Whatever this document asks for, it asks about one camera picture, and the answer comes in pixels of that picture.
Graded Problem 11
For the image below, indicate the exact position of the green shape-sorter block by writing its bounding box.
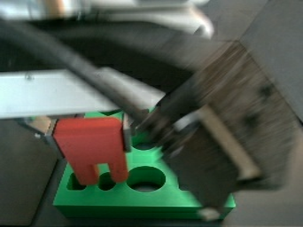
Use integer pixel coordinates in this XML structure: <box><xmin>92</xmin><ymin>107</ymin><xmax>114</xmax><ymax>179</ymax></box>
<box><xmin>52</xmin><ymin>108</ymin><xmax>237</xmax><ymax>221</ymax></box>

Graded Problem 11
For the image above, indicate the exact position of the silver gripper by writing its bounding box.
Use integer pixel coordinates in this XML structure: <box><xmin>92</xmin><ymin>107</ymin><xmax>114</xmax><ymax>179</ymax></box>
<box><xmin>0</xmin><ymin>67</ymin><xmax>164</xmax><ymax>159</ymax></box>

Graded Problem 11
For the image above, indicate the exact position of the red square-circle object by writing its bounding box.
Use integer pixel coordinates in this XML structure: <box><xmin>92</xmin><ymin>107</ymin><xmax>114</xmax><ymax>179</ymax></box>
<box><xmin>53</xmin><ymin>117</ymin><xmax>129</xmax><ymax>185</ymax></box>

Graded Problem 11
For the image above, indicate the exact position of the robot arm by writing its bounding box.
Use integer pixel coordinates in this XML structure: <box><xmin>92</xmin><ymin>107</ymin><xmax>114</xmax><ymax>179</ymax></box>
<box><xmin>0</xmin><ymin>0</ymin><xmax>213</xmax><ymax>153</ymax></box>

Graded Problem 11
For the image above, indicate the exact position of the black cable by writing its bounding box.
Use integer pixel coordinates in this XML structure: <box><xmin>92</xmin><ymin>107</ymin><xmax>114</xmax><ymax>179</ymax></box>
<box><xmin>0</xmin><ymin>20</ymin><xmax>158</xmax><ymax>125</ymax></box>

